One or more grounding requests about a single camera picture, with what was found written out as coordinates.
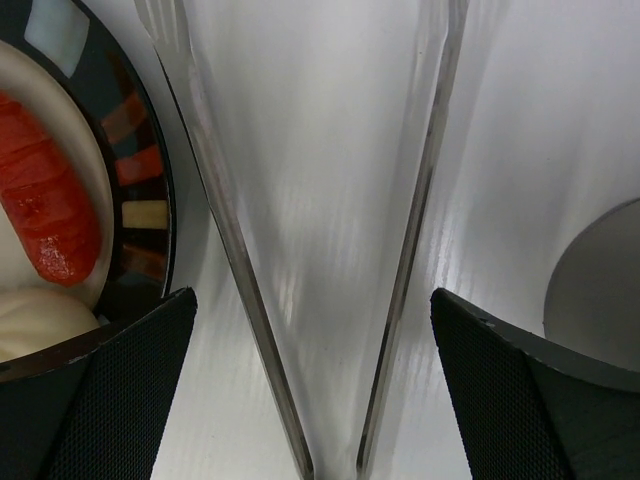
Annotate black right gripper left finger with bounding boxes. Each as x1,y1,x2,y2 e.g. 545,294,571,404
1,288,196,479

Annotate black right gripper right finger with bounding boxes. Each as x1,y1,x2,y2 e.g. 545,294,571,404
431,288,639,479

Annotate white steamed bun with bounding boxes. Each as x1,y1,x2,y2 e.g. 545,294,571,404
1,288,99,362

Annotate red sausage piece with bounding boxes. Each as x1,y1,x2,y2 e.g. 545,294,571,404
1,93,102,287

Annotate metal serving tongs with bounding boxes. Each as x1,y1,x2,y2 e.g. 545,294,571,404
135,1,469,479

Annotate grey cylindrical lunch container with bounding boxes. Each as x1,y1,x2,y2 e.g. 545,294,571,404
543,200,639,372

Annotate black patterned round plate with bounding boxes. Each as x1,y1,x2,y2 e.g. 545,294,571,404
0,0,177,384

